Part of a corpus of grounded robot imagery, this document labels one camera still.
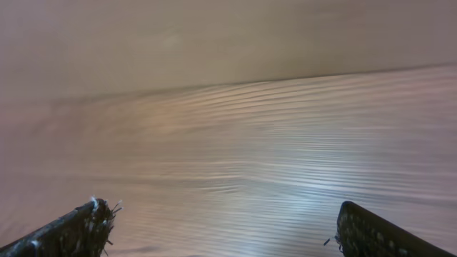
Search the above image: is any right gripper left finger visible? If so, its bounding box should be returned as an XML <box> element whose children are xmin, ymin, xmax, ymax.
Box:
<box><xmin>1</xmin><ymin>197</ymin><xmax>123</xmax><ymax>257</ymax></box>

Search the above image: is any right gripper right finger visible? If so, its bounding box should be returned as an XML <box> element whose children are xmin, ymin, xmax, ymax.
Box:
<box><xmin>333</xmin><ymin>201</ymin><xmax>456</xmax><ymax>257</ymax></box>

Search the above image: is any brown cardboard panel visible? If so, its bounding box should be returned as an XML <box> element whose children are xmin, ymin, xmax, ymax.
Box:
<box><xmin>1</xmin><ymin>0</ymin><xmax>456</xmax><ymax>103</ymax></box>

